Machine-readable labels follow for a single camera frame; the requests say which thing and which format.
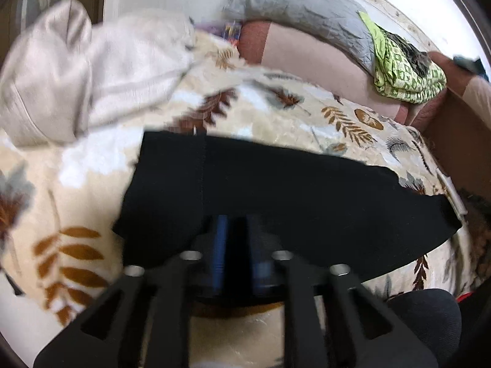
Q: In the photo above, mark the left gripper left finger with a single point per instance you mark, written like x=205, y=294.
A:
x=143, y=318

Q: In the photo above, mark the person's right hand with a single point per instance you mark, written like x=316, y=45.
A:
x=457, y=78

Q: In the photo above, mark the pink maroon bed sheet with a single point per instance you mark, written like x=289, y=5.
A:
x=289, y=50

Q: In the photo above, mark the black pants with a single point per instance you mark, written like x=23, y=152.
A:
x=237, y=202

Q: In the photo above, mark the grey pillow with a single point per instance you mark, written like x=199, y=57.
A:
x=336, y=22

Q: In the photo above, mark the beige garment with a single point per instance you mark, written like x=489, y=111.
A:
x=64, y=75

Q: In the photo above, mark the black cloth on quilt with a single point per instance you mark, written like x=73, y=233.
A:
x=419, y=61

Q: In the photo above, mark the leaf-patterned cream blanket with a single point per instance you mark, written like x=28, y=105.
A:
x=62, y=249

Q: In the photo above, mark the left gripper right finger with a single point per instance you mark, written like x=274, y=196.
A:
x=331, y=319

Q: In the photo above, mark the right forearm pink sleeve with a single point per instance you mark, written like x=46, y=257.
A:
x=477, y=95

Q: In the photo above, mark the green white checkered quilt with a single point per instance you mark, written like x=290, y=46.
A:
x=393, y=76

